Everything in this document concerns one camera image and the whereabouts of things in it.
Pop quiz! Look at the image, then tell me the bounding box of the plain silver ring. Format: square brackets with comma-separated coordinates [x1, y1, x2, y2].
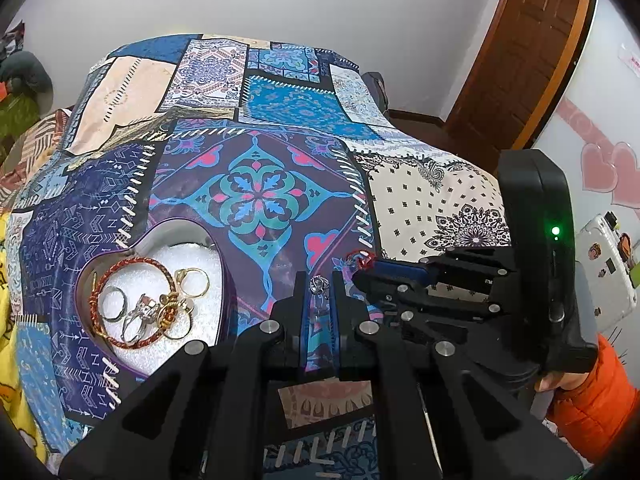
[99, 285, 127, 324]

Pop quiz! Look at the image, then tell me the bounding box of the person's right forearm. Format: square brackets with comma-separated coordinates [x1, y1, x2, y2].
[536, 332, 640, 467]

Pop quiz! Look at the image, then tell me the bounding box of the pink heart wall sticker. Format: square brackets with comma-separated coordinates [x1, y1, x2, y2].
[612, 141, 640, 209]
[580, 142, 619, 194]

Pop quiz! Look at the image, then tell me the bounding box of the white stickered suitcase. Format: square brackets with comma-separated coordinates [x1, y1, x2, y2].
[574, 212, 640, 332]

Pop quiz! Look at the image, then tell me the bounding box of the pile of papers and bags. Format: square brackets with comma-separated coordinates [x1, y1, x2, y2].
[0, 20, 27, 57]

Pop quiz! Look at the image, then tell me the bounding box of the small red string ring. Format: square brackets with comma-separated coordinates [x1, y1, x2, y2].
[345, 249, 376, 272]

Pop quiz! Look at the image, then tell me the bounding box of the gold ring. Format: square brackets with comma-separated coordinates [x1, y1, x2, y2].
[160, 300, 197, 340]
[174, 267, 211, 302]

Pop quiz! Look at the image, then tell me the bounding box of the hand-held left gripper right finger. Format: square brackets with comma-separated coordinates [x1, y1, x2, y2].
[330, 271, 587, 480]

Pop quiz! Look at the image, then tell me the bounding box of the pink ribbon wall sticker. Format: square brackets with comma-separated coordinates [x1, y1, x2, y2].
[556, 97, 602, 144]

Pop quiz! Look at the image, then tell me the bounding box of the grey cloth bundle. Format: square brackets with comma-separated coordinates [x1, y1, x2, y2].
[0, 50, 54, 94]

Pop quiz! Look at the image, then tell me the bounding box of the heart-shaped jewelry box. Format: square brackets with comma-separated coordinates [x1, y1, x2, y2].
[75, 217, 239, 379]

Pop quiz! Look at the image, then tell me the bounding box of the dark grey bag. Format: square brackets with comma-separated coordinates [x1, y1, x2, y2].
[362, 71, 389, 112]

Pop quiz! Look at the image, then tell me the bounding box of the patchwork printed blanket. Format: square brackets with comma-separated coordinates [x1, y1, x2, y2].
[10, 34, 513, 480]

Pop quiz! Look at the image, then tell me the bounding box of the brown wooden door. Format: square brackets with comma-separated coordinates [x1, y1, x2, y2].
[444, 0, 599, 154]

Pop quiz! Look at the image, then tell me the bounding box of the silver gemstone ring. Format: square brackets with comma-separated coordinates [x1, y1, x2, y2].
[121, 294, 161, 345]

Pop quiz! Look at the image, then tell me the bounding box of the red braided cord bracelet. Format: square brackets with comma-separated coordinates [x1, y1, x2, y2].
[89, 257, 181, 350]

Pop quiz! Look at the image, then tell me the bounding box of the green patterned cloth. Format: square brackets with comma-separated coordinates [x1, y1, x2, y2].
[0, 94, 44, 157]

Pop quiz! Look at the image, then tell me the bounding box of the pink paper label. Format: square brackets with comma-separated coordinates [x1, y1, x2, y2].
[619, 42, 640, 77]

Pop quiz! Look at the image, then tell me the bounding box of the striped beige blanket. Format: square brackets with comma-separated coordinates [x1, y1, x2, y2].
[0, 106, 77, 207]

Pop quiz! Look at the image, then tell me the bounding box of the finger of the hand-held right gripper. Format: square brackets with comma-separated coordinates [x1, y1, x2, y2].
[352, 272, 516, 333]
[372, 246, 518, 286]

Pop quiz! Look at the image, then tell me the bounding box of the yellow blanket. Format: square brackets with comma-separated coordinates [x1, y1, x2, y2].
[0, 210, 47, 461]

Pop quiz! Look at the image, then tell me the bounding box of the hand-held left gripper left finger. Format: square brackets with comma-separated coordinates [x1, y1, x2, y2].
[57, 271, 313, 480]

